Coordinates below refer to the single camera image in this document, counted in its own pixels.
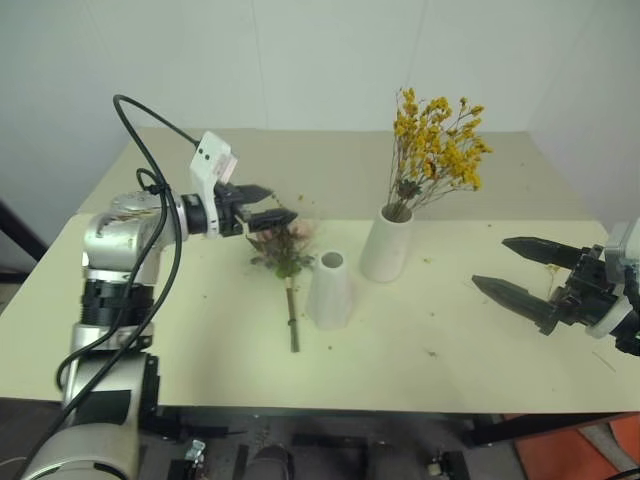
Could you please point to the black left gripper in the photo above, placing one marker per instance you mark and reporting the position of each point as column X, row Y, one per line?
column 229, row 212

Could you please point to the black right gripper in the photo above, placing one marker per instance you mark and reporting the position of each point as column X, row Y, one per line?
column 585, row 292

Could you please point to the pink purple flower bouquet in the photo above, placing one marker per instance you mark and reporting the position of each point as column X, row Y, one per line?
column 287, row 255

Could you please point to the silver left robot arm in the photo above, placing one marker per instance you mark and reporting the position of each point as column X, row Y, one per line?
column 115, row 240

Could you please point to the yellow dried flower bouquet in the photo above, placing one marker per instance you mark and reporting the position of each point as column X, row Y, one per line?
column 450, row 155

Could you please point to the white ceramic vase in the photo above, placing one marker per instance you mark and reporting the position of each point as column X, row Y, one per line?
column 327, row 300
column 385, row 250

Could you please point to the orange object under table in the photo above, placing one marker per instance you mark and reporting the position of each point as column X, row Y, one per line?
column 550, row 455

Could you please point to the metal caster wheel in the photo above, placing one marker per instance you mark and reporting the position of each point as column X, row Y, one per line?
column 436, row 465
column 195, row 450

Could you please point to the dark rounded shape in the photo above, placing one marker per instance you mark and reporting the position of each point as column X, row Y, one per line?
column 270, row 461

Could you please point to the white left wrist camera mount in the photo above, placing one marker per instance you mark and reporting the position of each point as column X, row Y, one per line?
column 207, row 160

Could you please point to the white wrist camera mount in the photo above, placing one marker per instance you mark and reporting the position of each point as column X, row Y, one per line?
column 620, row 247
column 207, row 160

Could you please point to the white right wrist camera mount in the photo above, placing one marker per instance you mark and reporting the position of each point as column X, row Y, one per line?
column 620, row 247

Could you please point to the black metal table frame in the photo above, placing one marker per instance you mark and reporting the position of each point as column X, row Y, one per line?
column 525, row 425

